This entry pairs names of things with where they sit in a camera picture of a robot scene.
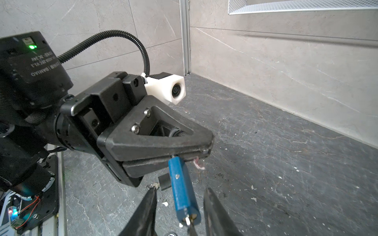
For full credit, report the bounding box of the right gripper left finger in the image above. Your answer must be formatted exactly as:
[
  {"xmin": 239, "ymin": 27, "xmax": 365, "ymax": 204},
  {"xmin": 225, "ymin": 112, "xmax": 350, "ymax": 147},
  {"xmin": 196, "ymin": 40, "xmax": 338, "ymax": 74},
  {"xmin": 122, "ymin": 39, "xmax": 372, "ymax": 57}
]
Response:
[{"xmin": 119, "ymin": 187, "xmax": 157, "ymax": 236}]

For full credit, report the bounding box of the white wire mesh basket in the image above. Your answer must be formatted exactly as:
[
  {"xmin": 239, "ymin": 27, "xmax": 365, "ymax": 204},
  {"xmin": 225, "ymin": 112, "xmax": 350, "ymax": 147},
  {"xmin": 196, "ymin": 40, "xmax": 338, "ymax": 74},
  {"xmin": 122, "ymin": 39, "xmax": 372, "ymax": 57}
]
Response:
[{"xmin": 228, "ymin": 0, "xmax": 378, "ymax": 15}]

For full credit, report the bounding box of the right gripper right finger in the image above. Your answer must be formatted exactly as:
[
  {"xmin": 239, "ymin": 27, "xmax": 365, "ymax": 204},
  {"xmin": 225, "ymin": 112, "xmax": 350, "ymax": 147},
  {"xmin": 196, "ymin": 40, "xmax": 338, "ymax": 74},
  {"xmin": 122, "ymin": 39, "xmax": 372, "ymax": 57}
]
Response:
[{"xmin": 203, "ymin": 188, "xmax": 243, "ymax": 236}]

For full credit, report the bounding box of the blue padlock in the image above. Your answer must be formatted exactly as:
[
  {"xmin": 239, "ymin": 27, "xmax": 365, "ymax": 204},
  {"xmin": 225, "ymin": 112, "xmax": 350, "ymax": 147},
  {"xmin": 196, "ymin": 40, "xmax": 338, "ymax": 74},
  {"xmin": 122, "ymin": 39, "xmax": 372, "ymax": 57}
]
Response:
[{"xmin": 168, "ymin": 156, "xmax": 201, "ymax": 225}]

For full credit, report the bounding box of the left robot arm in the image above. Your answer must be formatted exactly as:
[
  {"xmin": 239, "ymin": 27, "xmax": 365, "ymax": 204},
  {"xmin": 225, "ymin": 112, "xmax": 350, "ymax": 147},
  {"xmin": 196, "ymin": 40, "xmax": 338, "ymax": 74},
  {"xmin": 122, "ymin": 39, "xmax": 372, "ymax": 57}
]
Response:
[{"xmin": 1, "ymin": 30, "xmax": 214, "ymax": 197}]

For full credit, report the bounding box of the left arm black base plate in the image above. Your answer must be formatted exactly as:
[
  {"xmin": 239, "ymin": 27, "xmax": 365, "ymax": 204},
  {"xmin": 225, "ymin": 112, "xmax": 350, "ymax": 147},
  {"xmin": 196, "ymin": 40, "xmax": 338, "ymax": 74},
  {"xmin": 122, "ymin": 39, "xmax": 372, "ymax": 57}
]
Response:
[{"xmin": 12, "ymin": 155, "xmax": 59, "ymax": 234}]

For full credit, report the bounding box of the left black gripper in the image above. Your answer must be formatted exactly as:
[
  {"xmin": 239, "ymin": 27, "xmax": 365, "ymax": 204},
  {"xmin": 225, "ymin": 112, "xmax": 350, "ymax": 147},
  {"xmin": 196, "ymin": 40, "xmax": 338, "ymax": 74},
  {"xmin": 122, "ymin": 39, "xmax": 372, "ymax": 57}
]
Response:
[{"xmin": 60, "ymin": 71, "xmax": 214, "ymax": 187}]

